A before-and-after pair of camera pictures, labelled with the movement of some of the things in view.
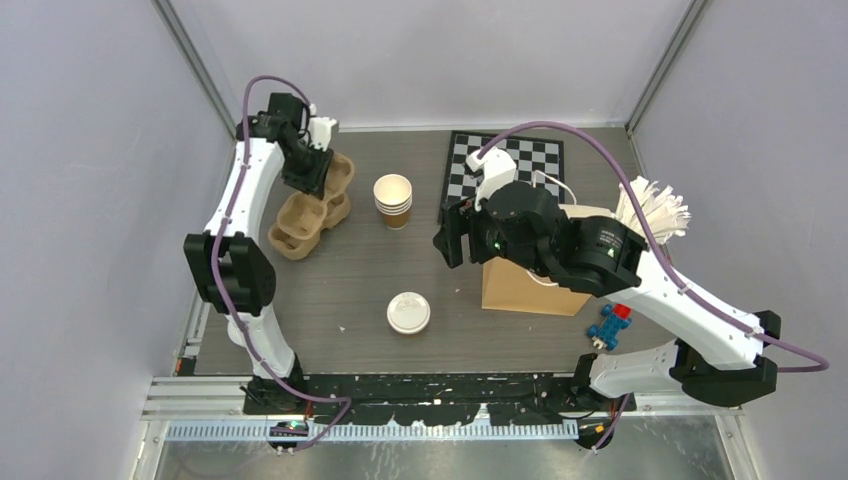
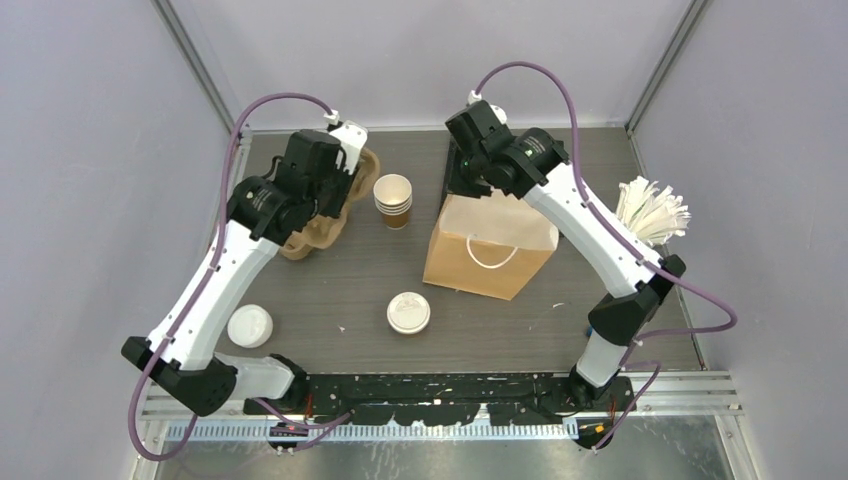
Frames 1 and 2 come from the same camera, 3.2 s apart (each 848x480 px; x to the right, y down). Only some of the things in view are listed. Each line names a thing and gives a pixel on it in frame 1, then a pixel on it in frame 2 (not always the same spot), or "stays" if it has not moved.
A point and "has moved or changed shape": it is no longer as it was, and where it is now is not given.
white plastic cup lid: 408,312 stays
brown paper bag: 509,287 has moved or changed shape
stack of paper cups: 393,195 stays
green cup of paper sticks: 666,214 stays
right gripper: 447,239 to 474,190
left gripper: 315,182 to 345,179
